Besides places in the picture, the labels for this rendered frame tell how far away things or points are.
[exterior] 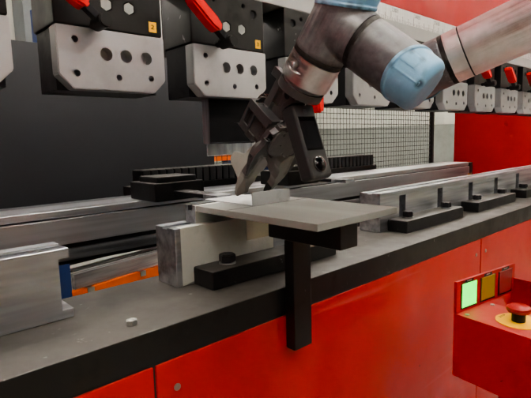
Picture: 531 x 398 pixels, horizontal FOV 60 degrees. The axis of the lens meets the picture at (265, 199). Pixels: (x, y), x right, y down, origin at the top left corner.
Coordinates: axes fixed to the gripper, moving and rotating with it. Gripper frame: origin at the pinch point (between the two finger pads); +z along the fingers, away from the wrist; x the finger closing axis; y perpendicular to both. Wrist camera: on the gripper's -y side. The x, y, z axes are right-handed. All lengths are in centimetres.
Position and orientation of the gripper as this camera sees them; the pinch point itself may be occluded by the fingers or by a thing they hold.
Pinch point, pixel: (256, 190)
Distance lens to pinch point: 77.9
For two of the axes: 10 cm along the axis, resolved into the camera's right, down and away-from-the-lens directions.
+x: -7.4, 1.1, -6.7
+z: -4.1, 7.1, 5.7
